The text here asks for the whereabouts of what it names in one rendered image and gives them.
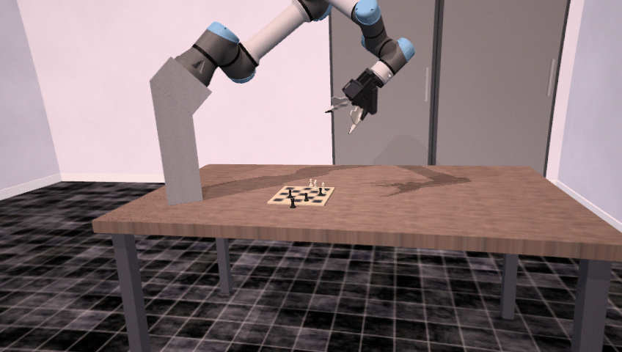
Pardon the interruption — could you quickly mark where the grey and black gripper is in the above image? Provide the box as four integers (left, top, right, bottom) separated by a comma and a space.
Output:
325, 68, 384, 134

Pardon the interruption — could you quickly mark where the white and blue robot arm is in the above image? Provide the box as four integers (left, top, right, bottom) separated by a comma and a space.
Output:
175, 0, 415, 87

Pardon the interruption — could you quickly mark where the black and cream chessboard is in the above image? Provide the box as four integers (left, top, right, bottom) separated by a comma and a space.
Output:
268, 186, 335, 206

